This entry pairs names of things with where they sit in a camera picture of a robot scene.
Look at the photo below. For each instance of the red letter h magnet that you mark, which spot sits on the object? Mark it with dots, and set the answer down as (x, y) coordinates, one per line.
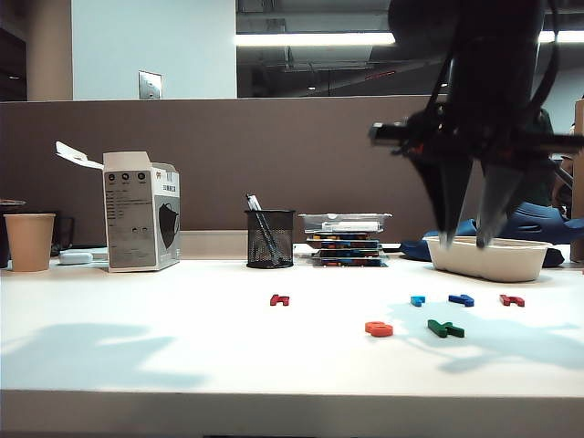
(510, 300)
(276, 300)

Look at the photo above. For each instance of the clear ballpoint pen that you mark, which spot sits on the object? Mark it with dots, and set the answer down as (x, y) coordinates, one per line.
(252, 203)

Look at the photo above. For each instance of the blue rubber clog shoes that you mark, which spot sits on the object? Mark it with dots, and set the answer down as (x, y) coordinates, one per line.
(534, 221)

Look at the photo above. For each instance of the white face mask box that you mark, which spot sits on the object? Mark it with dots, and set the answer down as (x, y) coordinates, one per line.
(130, 219)

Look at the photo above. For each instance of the ceiling light strip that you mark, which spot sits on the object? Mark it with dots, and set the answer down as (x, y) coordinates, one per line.
(315, 39)

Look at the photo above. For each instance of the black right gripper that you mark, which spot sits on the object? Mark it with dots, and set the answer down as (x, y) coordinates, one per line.
(493, 114)

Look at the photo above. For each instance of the beige oval paper tray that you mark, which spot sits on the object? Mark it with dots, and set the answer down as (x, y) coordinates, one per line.
(486, 264)

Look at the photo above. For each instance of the small white case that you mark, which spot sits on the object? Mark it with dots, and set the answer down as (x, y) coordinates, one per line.
(75, 257)

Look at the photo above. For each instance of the green letter k magnet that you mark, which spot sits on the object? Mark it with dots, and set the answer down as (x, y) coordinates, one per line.
(440, 327)

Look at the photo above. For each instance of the dark blue letter y magnet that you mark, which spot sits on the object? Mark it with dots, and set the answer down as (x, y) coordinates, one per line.
(461, 299)

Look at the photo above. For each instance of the metal wall plate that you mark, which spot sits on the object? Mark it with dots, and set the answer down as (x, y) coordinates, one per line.
(150, 85)

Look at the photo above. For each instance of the brown wooden board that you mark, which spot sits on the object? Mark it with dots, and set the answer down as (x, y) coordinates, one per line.
(578, 205)

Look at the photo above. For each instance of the person in dark green shirt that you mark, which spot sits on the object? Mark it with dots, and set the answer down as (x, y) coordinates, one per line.
(543, 182)

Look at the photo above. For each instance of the light blue letter r magnet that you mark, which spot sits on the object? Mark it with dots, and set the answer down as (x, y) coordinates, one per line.
(416, 300)

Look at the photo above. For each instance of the black container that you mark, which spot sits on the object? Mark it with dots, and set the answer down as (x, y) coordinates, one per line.
(65, 234)

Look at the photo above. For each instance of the brown desk partition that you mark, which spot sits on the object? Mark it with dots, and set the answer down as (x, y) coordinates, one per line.
(228, 159)

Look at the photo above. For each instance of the clear plastic box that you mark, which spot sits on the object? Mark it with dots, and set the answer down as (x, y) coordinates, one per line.
(344, 220)

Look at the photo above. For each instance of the orange letter o magnet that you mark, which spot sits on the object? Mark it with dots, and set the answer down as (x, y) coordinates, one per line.
(385, 330)

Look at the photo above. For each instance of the brown paper cup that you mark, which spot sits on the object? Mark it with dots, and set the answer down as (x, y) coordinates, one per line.
(29, 244)

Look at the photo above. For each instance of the black mesh pen holder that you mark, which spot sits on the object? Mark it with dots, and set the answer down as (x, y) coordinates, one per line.
(270, 242)

